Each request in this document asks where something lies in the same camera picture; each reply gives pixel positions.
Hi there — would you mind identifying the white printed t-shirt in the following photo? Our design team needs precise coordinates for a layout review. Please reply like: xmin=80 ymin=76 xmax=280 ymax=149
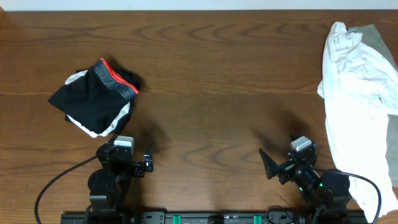
xmin=317 ymin=22 xmax=397 ymax=222

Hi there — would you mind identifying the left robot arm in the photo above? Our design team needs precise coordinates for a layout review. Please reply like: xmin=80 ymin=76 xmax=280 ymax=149
xmin=84 ymin=139 xmax=154 ymax=224

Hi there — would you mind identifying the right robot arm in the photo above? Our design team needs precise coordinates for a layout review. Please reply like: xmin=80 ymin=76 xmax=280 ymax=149
xmin=259 ymin=145 xmax=353 ymax=223

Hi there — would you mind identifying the black shorts red waistband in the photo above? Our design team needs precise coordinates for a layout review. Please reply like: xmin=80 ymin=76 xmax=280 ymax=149
xmin=49 ymin=58 xmax=142 ymax=134

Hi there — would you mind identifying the grey khaki garment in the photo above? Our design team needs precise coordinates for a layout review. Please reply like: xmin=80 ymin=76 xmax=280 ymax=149
xmin=349 ymin=24 xmax=397 ymax=187

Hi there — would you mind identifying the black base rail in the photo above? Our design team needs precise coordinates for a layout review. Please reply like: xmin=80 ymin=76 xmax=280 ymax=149
xmin=60 ymin=210 xmax=367 ymax=224

